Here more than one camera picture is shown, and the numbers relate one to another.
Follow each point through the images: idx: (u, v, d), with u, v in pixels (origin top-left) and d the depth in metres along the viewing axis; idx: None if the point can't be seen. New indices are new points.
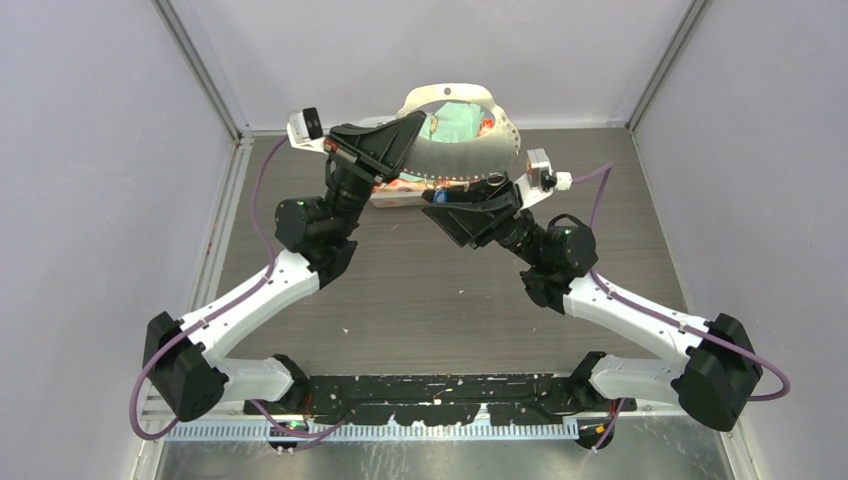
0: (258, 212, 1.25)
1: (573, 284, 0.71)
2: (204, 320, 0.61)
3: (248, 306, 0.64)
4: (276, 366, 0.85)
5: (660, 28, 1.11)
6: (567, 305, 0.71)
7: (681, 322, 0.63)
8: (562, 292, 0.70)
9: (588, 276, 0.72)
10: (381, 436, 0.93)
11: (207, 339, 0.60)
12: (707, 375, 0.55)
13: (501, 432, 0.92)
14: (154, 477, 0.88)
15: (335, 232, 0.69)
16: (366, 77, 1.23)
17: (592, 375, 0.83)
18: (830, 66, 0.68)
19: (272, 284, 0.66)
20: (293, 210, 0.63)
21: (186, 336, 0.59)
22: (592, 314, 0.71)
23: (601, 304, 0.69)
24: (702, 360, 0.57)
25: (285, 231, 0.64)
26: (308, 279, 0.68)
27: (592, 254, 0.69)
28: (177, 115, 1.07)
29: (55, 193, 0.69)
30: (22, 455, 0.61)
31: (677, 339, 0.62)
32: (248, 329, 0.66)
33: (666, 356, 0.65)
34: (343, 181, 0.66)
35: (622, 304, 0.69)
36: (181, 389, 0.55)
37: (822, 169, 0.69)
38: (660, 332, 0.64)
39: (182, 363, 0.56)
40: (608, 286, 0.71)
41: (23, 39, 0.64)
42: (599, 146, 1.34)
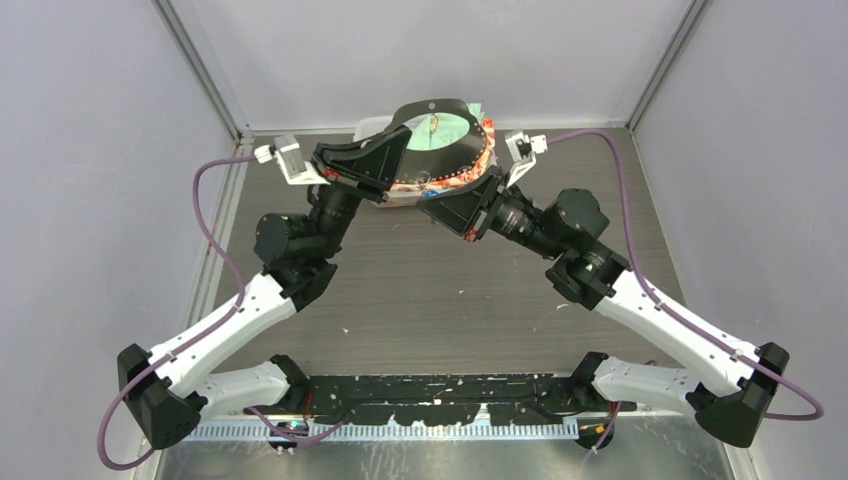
0: (259, 212, 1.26)
1: (617, 283, 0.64)
2: (171, 354, 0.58)
3: (221, 336, 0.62)
4: (271, 370, 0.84)
5: (660, 28, 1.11)
6: (601, 306, 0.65)
7: (737, 350, 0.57)
8: (606, 294, 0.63)
9: (632, 278, 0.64)
10: (381, 436, 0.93)
11: (174, 373, 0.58)
12: (755, 411, 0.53)
13: (501, 432, 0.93)
14: (154, 476, 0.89)
15: (312, 253, 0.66)
16: (365, 77, 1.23)
17: (596, 376, 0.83)
18: (831, 66, 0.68)
19: (243, 313, 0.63)
20: (276, 231, 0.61)
21: (152, 371, 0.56)
22: (629, 319, 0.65)
23: (646, 314, 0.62)
24: (750, 389, 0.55)
25: (266, 248, 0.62)
26: (280, 306, 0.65)
27: (601, 216, 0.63)
28: (176, 115, 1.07)
29: (54, 194, 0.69)
30: (23, 455, 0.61)
31: (729, 368, 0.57)
32: (222, 356, 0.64)
33: (710, 380, 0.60)
34: (330, 201, 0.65)
35: (671, 318, 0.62)
36: (152, 424, 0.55)
37: (823, 169, 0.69)
38: (711, 357, 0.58)
39: (149, 398, 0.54)
40: (657, 294, 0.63)
41: (22, 39, 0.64)
42: (599, 146, 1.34)
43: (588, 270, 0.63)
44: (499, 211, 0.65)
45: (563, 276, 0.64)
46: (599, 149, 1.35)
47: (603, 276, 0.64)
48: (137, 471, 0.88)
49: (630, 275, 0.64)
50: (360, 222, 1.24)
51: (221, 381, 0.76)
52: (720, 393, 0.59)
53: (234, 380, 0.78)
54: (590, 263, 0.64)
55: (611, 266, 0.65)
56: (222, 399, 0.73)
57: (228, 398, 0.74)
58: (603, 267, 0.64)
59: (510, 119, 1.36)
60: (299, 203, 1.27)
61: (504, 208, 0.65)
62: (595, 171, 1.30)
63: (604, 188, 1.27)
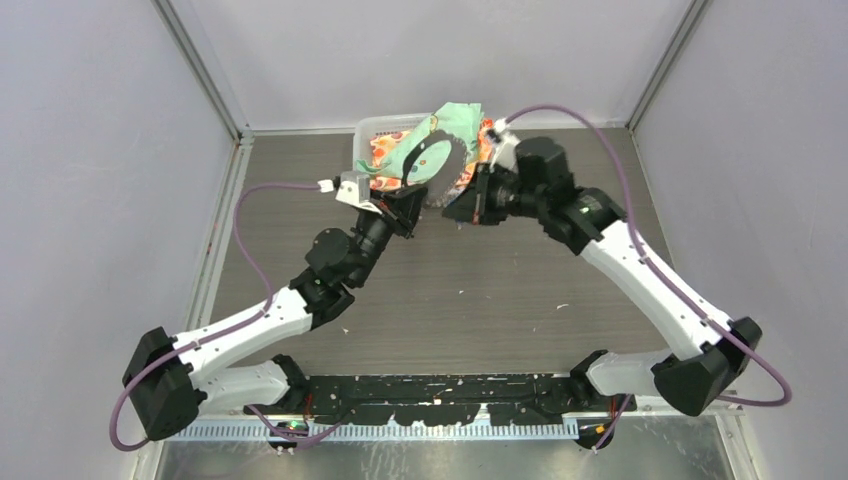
0: (259, 212, 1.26)
1: (607, 230, 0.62)
2: (197, 342, 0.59)
3: (244, 336, 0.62)
4: (274, 371, 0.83)
5: (660, 28, 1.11)
6: (587, 251, 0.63)
7: (709, 315, 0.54)
8: (590, 236, 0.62)
9: (625, 229, 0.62)
10: (381, 436, 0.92)
11: (196, 361, 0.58)
12: (710, 372, 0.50)
13: (501, 433, 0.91)
14: (154, 476, 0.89)
15: (348, 273, 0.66)
16: (366, 78, 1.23)
17: (591, 366, 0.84)
18: (831, 66, 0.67)
19: (268, 319, 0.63)
20: (339, 242, 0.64)
21: (176, 355, 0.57)
22: (611, 268, 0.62)
23: (627, 264, 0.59)
24: (712, 353, 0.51)
25: (320, 254, 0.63)
26: (301, 320, 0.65)
27: (558, 148, 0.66)
28: (176, 115, 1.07)
29: (54, 194, 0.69)
30: (24, 454, 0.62)
31: (697, 331, 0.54)
32: (236, 357, 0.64)
33: (673, 341, 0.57)
34: (370, 229, 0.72)
35: (652, 273, 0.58)
36: (158, 409, 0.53)
37: (823, 170, 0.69)
38: (682, 317, 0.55)
39: (167, 380, 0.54)
40: (644, 248, 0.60)
41: (22, 40, 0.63)
42: (599, 146, 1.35)
43: (579, 213, 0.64)
44: (489, 195, 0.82)
45: (554, 220, 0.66)
46: (600, 149, 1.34)
47: (597, 223, 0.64)
48: (137, 470, 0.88)
49: (623, 225, 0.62)
50: None
51: (221, 377, 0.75)
52: (682, 354, 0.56)
53: (234, 379, 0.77)
54: (585, 206, 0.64)
55: (608, 215, 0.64)
56: (221, 395, 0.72)
57: (229, 394, 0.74)
58: (600, 213, 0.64)
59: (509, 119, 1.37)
60: (300, 204, 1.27)
61: (493, 192, 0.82)
62: (594, 171, 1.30)
63: (605, 188, 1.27)
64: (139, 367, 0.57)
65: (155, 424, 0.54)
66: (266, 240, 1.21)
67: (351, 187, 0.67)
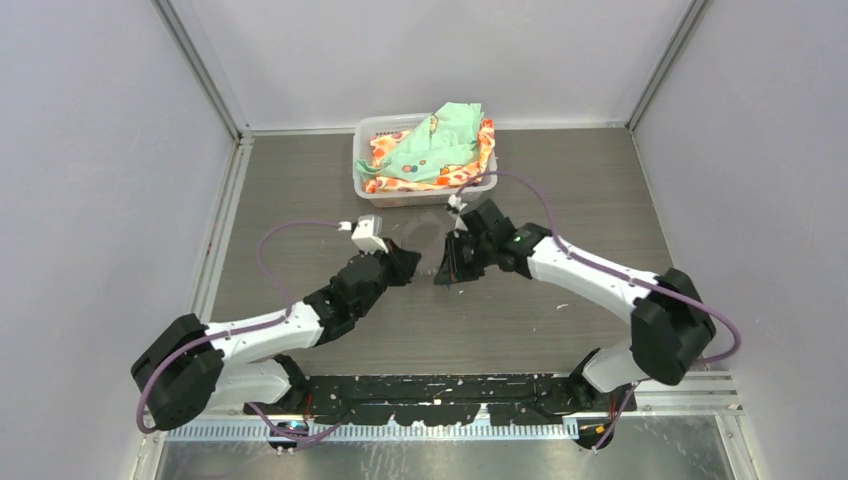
0: (259, 212, 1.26)
1: (536, 246, 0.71)
2: (230, 332, 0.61)
3: (267, 335, 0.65)
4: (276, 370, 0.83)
5: (660, 28, 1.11)
6: (533, 269, 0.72)
7: (634, 276, 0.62)
8: (525, 255, 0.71)
9: (550, 242, 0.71)
10: (381, 436, 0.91)
11: (227, 349, 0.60)
12: (650, 322, 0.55)
13: (501, 433, 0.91)
14: (155, 476, 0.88)
15: (363, 298, 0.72)
16: (366, 78, 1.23)
17: (587, 365, 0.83)
18: (830, 67, 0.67)
19: (287, 325, 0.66)
20: (369, 264, 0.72)
21: (209, 342, 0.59)
22: (554, 274, 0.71)
23: (560, 264, 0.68)
24: (646, 305, 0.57)
25: (358, 271, 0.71)
26: (313, 333, 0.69)
27: (490, 201, 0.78)
28: (176, 115, 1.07)
29: (54, 194, 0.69)
30: (24, 454, 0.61)
31: (626, 291, 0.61)
32: (250, 357, 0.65)
33: (617, 309, 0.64)
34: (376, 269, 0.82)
35: (582, 263, 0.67)
36: (180, 392, 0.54)
37: (824, 171, 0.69)
38: (613, 286, 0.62)
39: (199, 362, 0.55)
40: (567, 245, 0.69)
41: (21, 40, 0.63)
42: (598, 146, 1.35)
43: (513, 242, 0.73)
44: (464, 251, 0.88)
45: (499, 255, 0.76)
46: (599, 149, 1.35)
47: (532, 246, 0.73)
48: (137, 470, 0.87)
49: (549, 239, 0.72)
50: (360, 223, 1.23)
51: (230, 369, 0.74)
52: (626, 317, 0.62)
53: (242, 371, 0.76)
54: (518, 235, 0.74)
55: (537, 236, 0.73)
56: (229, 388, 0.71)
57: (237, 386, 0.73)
58: (531, 237, 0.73)
59: (508, 119, 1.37)
60: (300, 203, 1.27)
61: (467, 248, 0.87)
62: (594, 171, 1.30)
63: (604, 188, 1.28)
64: (163, 351, 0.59)
65: (169, 407, 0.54)
66: (266, 240, 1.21)
67: (366, 222, 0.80)
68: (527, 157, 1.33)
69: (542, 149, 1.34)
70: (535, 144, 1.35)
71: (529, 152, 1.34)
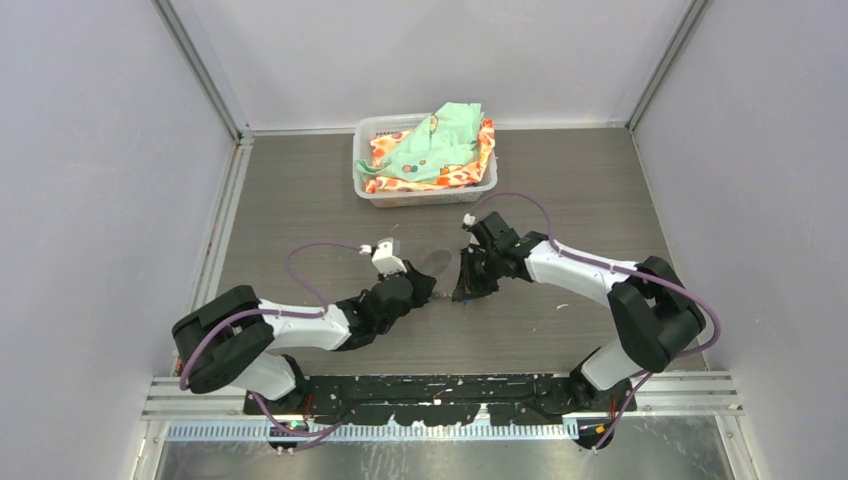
0: (259, 212, 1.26)
1: (532, 249, 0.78)
2: (280, 311, 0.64)
3: (307, 325, 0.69)
4: (284, 366, 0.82)
5: (660, 28, 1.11)
6: (533, 271, 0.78)
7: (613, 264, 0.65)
8: (524, 257, 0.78)
9: (547, 246, 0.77)
10: (381, 436, 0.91)
11: (277, 325, 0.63)
12: (626, 303, 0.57)
13: (501, 433, 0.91)
14: (155, 476, 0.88)
15: (390, 313, 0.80)
16: (366, 78, 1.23)
17: (586, 363, 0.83)
18: (831, 66, 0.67)
19: (324, 320, 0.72)
20: (400, 282, 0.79)
21: (261, 313, 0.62)
22: (553, 275, 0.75)
23: (554, 262, 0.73)
24: (625, 287, 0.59)
25: (391, 286, 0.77)
26: (340, 336, 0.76)
27: (497, 215, 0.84)
28: (176, 115, 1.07)
29: (54, 194, 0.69)
30: (23, 454, 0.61)
31: (607, 278, 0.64)
32: (282, 343, 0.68)
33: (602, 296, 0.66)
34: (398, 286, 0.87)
35: (571, 258, 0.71)
36: (232, 354, 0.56)
37: (824, 171, 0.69)
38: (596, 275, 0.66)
39: (251, 333, 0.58)
40: (559, 245, 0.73)
41: (21, 39, 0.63)
42: (598, 146, 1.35)
43: (514, 248, 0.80)
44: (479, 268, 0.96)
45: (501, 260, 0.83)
46: (599, 149, 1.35)
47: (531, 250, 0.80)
48: (137, 470, 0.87)
49: (546, 243, 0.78)
50: (360, 223, 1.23)
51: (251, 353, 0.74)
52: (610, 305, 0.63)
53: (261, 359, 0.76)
54: (518, 241, 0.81)
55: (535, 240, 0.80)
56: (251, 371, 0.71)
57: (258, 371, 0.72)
58: (531, 242, 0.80)
59: (508, 119, 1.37)
60: (300, 203, 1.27)
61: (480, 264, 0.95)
62: (594, 171, 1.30)
63: (604, 187, 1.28)
64: (214, 315, 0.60)
65: (214, 369, 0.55)
66: (266, 240, 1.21)
67: (386, 245, 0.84)
68: (527, 157, 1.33)
69: (542, 149, 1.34)
70: (534, 144, 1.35)
71: (529, 151, 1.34)
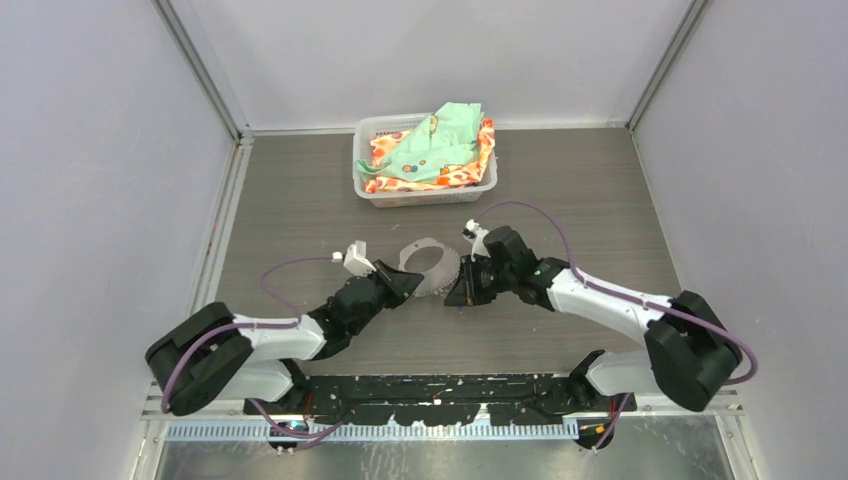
0: (259, 211, 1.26)
1: (556, 278, 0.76)
2: (256, 324, 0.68)
3: (282, 335, 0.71)
4: (280, 367, 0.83)
5: (660, 28, 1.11)
6: (553, 300, 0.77)
7: (644, 298, 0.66)
8: (546, 287, 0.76)
9: (569, 273, 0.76)
10: (381, 436, 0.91)
11: (253, 338, 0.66)
12: (663, 344, 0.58)
13: (501, 433, 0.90)
14: (154, 476, 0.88)
15: (359, 316, 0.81)
16: (366, 78, 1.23)
17: (591, 366, 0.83)
18: (831, 66, 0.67)
19: (298, 330, 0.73)
20: (362, 286, 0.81)
21: (237, 328, 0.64)
22: (573, 304, 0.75)
23: (577, 292, 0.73)
24: (662, 329, 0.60)
25: (350, 292, 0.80)
26: (315, 343, 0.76)
27: (513, 233, 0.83)
28: (176, 116, 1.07)
29: (54, 194, 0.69)
30: (22, 455, 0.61)
31: (640, 314, 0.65)
32: (261, 355, 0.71)
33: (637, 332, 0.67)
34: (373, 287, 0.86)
35: (596, 289, 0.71)
36: (212, 372, 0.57)
37: (824, 170, 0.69)
38: (627, 310, 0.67)
39: (226, 349, 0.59)
40: (582, 274, 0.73)
41: (22, 41, 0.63)
42: (599, 146, 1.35)
43: (534, 277, 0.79)
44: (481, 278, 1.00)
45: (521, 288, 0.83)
46: (599, 148, 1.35)
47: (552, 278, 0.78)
48: (138, 470, 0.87)
49: (568, 271, 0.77)
50: (360, 223, 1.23)
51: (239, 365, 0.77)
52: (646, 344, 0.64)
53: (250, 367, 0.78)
54: (538, 269, 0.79)
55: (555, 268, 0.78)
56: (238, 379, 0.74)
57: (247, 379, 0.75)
58: (550, 270, 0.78)
59: (508, 119, 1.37)
60: (300, 203, 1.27)
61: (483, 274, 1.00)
62: (593, 171, 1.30)
63: (604, 187, 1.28)
64: (189, 334, 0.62)
65: (193, 389, 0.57)
66: (266, 240, 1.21)
67: (354, 247, 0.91)
68: (528, 156, 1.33)
69: (542, 149, 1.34)
70: (534, 144, 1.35)
71: (529, 151, 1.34)
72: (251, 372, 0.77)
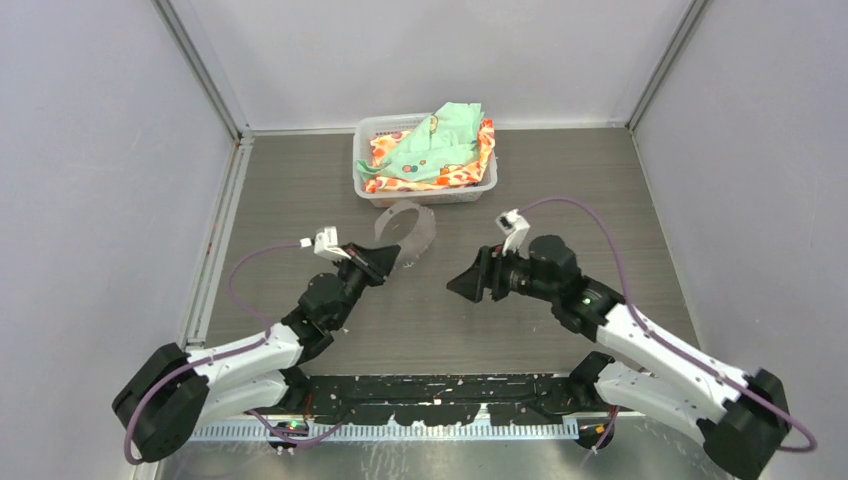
0: (259, 211, 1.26)
1: (609, 313, 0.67)
2: (212, 357, 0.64)
3: (249, 357, 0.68)
4: (270, 374, 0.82)
5: (660, 28, 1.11)
6: (599, 336, 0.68)
7: (722, 374, 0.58)
8: (597, 323, 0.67)
9: (626, 310, 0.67)
10: (381, 436, 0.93)
11: (211, 374, 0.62)
12: (742, 431, 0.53)
13: (502, 432, 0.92)
14: (155, 476, 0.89)
15: (334, 315, 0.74)
16: (366, 78, 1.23)
17: (604, 377, 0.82)
18: (831, 66, 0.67)
19: (269, 346, 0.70)
20: (325, 283, 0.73)
21: (193, 367, 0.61)
22: (625, 348, 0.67)
23: (637, 341, 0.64)
24: (738, 411, 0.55)
25: (314, 296, 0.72)
26: (294, 351, 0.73)
27: (570, 251, 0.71)
28: (176, 115, 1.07)
29: (54, 193, 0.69)
30: (22, 455, 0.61)
31: (715, 390, 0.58)
32: (237, 380, 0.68)
33: (701, 404, 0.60)
34: (350, 276, 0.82)
35: (661, 345, 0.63)
36: (170, 419, 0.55)
37: (825, 170, 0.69)
38: (698, 380, 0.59)
39: (182, 391, 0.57)
40: (647, 324, 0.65)
41: (21, 40, 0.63)
42: (599, 146, 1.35)
43: (584, 307, 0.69)
44: (502, 273, 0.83)
45: (564, 313, 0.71)
46: (600, 148, 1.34)
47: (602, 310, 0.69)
48: (138, 470, 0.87)
49: (624, 307, 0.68)
50: (361, 223, 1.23)
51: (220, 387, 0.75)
52: (716, 417, 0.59)
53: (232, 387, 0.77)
54: (588, 297, 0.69)
55: (608, 300, 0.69)
56: (217, 407, 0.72)
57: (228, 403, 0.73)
58: (601, 301, 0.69)
59: (508, 119, 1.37)
60: (300, 203, 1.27)
61: (506, 270, 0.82)
62: (593, 171, 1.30)
63: (604, 187, 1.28)
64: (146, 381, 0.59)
65: (156, 435, 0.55)
66: (266, 240, 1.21)
67: (325, 234, 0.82)
68: (528, 157, 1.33)
69: (542, 149, 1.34)
70: (534, 144, 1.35)
71: (529, 151, 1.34)
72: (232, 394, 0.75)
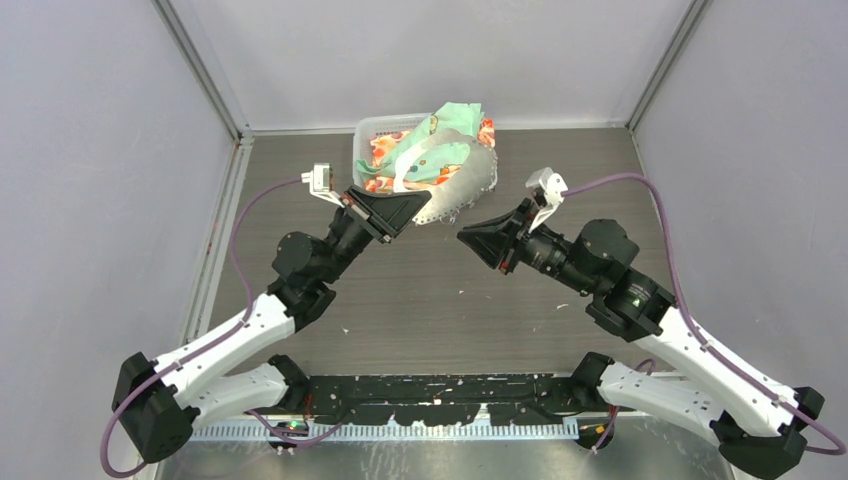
0: (258, 212, 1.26)
1: (664, 321, 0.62)
2: (179, 361, 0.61)
3: (228, 348, 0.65)
4: (269, 374, 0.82)
5: (661, 28, 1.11)
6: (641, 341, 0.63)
7: (779, 396, 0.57)
8: (651, 333, 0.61)
9: (677, 315, 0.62)
10: (381, 436, 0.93)
11: (180, 381, 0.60)
12: (789, 451, 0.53)
13: (501, 432, 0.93)
14: (155, 476, 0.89)
15: (318, 275, 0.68)
16: (367, 78, 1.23)
17: (606, 379, 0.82)
18: (830, 64, 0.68)
19: (249, 328, 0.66)
20: (298, 246, 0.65)
21: (159, 378, 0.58)
22: (670, 356, 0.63)
23: (692, 354, 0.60)
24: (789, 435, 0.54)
25: (285, 261, 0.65)
26: (283, 324, 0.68)
27: (629, 244, 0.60)
28: (176, 115, 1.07)
29: (54, 192, 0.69)
30: (22, 454, 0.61)
31: (771, 413, 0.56)
32: (228, 367, 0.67)
33: (745, 420, 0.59)
34: (345, 231, 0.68)
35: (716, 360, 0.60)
36: (149, 429, 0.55)
37: (823, 170, 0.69)
38: (754, 401, 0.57)
39: (154, 404, 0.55)
40: (702, 335, 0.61)
41: (24, 39, 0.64)
42: (598, 146, 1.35)
43: (634, 309, 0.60)
44: (529, 244, 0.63)
45: (607, 312, 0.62)
46: (599, 150, 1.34)
47: (650, 311, 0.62)
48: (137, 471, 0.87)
49: (677, 311, 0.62)
50: None
51: (215, 388, 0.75)
52: (755, 432, 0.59)
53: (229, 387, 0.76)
54: (635, 297, 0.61)
55: (656, 300, 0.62)
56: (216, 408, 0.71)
57: (223, 406, 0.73)
58: (650, 300, 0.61)
59: (509, 119, 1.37)
60: (300, 204, 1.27)
61: (533, 242, 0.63)
62: (593, 172, 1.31)
63: (603, 188, 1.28)
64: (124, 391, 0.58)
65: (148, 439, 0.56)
66: (266, 240, 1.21)
67: (313, 177, 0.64)
68: (528, 156, 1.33)
69: (542, 149, 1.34)
70: (535, 144, 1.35)
71: (528, 151, 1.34)
72: (228, 394, 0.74)
